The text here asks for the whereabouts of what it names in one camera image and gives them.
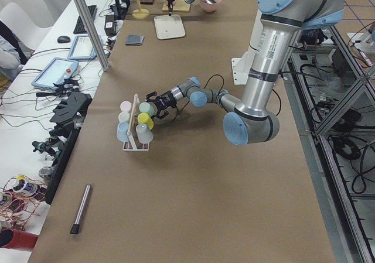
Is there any yellow cup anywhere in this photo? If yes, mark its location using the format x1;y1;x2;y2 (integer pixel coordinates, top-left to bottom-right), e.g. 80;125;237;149
137;112;154;130

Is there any black keyboard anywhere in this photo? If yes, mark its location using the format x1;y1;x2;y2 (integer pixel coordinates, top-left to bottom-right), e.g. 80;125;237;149
73;5;98;35

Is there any cream cup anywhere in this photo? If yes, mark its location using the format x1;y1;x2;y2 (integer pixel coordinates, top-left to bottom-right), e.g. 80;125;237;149
118;111;131;123

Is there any wooden cutting board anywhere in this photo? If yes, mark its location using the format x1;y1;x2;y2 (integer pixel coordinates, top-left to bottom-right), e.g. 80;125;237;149
162;0;191;12

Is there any pink cup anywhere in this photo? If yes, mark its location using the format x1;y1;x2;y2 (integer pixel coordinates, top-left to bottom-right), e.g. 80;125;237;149
120;101;132;112

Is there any black tool stand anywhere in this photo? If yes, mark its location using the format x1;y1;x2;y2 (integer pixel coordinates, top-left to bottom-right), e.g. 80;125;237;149
32;92;93;204

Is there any grey folded cloth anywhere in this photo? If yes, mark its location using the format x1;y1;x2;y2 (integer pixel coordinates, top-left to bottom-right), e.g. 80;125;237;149
125;34;144;46

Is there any steel tube with black cap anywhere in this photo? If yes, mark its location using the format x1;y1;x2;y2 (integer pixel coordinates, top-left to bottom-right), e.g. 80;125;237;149
70;184;91;235

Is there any teach pendant far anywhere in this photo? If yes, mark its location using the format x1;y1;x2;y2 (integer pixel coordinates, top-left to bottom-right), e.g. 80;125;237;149
67;35;96;62

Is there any white bottle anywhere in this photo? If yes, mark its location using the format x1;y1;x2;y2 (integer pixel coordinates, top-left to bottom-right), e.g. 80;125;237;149
8;177;39;197

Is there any wooden mug tree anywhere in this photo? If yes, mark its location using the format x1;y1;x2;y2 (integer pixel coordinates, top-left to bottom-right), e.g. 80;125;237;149
132;0;149;19

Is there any white wire cup rack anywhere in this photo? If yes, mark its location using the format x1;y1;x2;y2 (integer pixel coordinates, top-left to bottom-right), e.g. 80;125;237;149
122;94;150;151

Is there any pink bowl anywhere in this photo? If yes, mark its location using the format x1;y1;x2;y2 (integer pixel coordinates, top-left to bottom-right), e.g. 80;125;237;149
199;0;222;13

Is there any black box with label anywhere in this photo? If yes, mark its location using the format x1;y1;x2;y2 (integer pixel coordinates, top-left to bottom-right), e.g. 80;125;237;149
104;15;117;37

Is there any cream rabbit tray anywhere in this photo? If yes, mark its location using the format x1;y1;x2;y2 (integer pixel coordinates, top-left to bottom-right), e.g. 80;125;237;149
154;14;186;40

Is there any black computer mouse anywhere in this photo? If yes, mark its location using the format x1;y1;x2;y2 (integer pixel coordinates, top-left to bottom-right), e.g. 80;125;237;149
57;35;71;44

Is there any teach pendant near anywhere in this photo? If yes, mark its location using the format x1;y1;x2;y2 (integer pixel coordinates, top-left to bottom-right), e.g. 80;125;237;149
31;57;79;89

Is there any grey cup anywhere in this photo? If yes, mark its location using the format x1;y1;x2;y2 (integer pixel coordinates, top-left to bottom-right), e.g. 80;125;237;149
136;123;154;144

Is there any teach pendant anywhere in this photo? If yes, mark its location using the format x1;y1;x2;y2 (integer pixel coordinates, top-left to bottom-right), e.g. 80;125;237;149
31;57;79;89
67;35;96;62

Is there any red cylinder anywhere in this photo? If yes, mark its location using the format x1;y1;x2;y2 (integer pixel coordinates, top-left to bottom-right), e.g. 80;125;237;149
1;229;39;251

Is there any aluminium frame post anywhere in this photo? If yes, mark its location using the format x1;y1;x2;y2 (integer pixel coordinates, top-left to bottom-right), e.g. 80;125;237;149
73;0;110;72

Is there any green cup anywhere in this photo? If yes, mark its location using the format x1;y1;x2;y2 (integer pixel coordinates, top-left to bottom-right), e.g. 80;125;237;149
139;102;155;117

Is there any blue cup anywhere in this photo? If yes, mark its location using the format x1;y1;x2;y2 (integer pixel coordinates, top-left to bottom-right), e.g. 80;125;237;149
117;122;129;142

